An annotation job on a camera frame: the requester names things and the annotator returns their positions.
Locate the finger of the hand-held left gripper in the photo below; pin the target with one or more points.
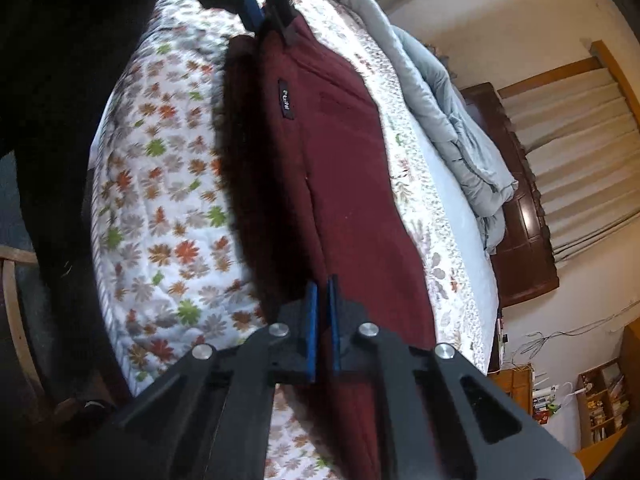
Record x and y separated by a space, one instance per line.
279 15
250 10

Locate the floral quilted bedspread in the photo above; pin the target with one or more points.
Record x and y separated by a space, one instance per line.
165 185

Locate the dark wooden headboard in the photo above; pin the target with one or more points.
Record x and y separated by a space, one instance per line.
525 240

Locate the beige curtain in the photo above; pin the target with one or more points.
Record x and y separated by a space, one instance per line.
575 160

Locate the wooden nightstand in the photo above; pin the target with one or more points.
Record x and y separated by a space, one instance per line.
512 390

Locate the grey comforter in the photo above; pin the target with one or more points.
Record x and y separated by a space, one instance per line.
440 110

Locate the wooden bookshelf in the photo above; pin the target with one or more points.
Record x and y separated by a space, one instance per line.
602 405

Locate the maroon pants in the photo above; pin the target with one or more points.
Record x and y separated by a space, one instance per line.
340 170

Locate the person's black clothing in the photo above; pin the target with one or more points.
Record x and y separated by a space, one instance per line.
60 85

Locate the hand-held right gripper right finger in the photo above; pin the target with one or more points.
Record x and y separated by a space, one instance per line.
332 325

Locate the orange wooden window frame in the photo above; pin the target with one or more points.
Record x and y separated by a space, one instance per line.
550 76

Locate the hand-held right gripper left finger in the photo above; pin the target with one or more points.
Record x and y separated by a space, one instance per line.
312 330

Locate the curved wooden chair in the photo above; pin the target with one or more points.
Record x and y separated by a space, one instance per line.
12 300

